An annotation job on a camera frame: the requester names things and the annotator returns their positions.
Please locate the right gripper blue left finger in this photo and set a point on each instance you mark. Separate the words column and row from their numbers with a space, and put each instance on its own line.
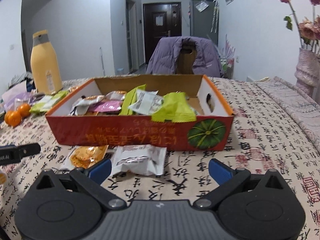
column 100, row 171

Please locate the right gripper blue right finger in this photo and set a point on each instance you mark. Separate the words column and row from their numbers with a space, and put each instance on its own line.
column 220, row 172

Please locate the white silver snack packet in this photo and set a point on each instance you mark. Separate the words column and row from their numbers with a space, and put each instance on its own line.
column 146, row 160

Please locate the pink snack bag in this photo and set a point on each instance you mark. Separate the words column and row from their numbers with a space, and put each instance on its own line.
column 109, row 106

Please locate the long green snack pack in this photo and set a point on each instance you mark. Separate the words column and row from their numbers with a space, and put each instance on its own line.
column 175, row 108

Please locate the oat crisps snack packet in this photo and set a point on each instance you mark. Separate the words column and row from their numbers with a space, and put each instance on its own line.
column 81, row 106

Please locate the orange crisps packet by box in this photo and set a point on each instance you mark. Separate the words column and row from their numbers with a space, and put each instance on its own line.
column 84, row 157

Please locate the orange mandarin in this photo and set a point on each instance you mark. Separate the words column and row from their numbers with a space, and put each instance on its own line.
column 24, row 110
column 14, row 119

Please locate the small green snack bar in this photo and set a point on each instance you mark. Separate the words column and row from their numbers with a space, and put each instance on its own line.
column 55, row 99
column 43, row 105

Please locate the purple tissue paper bag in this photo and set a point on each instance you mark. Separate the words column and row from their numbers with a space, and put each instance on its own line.
column 19, row 91

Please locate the orange cardboard pumpkin box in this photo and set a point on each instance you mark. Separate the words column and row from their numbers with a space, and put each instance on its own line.
column 209, row 131

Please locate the yellow thermos bottle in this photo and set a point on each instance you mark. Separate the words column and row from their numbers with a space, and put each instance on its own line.
column 44, row 64

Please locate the folded pink quilt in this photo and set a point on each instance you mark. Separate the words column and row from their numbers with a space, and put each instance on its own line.
column 296, row 103

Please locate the wooden chair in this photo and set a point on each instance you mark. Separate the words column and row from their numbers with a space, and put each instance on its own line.
column 186, row 58

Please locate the purple down jacket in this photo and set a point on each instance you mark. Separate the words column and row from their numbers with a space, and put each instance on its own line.
column 164, row 58

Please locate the pink textured vase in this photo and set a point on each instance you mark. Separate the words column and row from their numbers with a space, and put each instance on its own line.
column 307, row 71

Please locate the grey refrigerator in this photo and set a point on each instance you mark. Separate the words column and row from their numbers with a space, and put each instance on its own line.
column 204, row 19

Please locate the dark entrance door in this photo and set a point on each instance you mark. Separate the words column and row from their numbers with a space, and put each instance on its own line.
column 160, row 20

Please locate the dried pink roses bouquet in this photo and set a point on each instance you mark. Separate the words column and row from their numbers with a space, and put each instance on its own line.
column 307, row 24

